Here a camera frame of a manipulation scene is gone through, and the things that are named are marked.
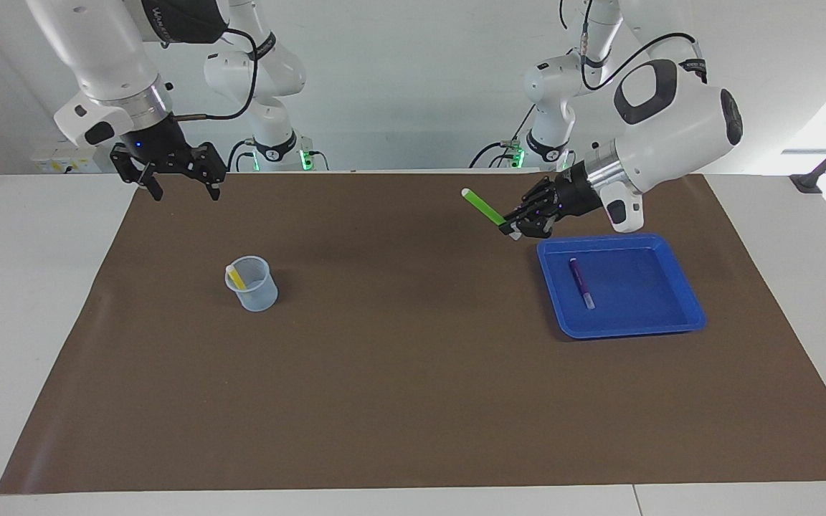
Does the black arm gripper cable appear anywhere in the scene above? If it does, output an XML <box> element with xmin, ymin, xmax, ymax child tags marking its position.
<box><xmin>162</xmin><ymin>27</ymin><xmax>260</xmax><ymax>121</ymax></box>
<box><xmin>578</xmin><ymin>0</ymin><xmax>704</xmax><ymax>90</ymax></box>

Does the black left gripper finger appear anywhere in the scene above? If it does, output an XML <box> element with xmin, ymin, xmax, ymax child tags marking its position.
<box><xmin>499</xmin><ymin>210</ymin><xmax>556</xmax><ymax>241</ymax></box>
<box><xmin>521</xmin><ymin>179</ymin><xmax>559</xmax><ymax>214</ymax></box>

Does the black right arm gripper cable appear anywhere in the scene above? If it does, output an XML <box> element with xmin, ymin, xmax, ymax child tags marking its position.
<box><xmin>162</xmin><ymin>27</ymin><xmax>260</xmax><ymax>121</ymax></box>

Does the purple marker pen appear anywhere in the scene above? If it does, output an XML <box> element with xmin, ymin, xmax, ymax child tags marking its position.
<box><xmin>569</xmin><ymin>257</ymin><xmax>596</xmax><ymax>310</ymax></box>

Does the black left arm base cable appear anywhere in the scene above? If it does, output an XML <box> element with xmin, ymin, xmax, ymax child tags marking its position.
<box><xmin>469</xmin><ymin>107</ymin><xmax>537</xmax><ymax>170</ymax></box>

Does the brown table mat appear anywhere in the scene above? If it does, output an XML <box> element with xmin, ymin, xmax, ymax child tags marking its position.
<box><xmin>0</xmin><ymin>171</ymin><xmax>826</xmax><ymax>495</ymax></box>

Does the translucent plastic cup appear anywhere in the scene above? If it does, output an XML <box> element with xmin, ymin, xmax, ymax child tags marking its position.
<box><xmin>224</xmin><ymin>256</ymin><xmax>279</xmax><ymax>312</ymax></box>

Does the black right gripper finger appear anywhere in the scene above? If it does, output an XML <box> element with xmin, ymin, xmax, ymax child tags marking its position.
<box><xmin>191</xmin><ymin>142</ymin><xmax>228</xmax><ymax>201</ymax></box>
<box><xmin>110</xmin><ymin>143</ymin><xmax>164</xmax><ymax>201</ymax></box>

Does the black right arm base cable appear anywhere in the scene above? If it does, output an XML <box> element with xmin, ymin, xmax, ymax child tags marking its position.
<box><xmin>227</xmin><ymin>140</ymin><xmax>257</xmax><ymax>173</ymax></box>

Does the blue plastic tray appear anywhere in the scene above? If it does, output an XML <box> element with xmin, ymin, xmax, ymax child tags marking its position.
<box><xmin>536</xmin><ymin>233</ymin><xmax>708</xmax><ymax>340</ymax></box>

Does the black left arm gripper cable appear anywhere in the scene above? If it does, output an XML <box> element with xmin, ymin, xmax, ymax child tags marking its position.
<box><xmin>578</xmin><ymin>0</ymin><xmax>704</xmax><ymax>90</ymax></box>

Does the green marker pen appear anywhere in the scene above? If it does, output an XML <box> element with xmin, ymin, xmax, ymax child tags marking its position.
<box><xmin>461</xmin><ymin>188</ymin><xmax>507</xmax><ymax>226</ymax></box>

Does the white wall power box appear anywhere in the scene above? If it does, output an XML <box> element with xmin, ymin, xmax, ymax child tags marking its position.
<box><xmin>32</xmin><ymin>140</ymin><xmax>116</xmax><ymax>174</ymax></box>

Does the black arm base cable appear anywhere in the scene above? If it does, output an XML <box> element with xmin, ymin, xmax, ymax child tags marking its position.
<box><xmin>469</xmin><ymin>107</ymin><xmax>537</xmax><ymax>170</ymax></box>
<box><xmin>227</xmin><ymin>140</ymin><xmax>257</xmax><ymax>173</ymax></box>

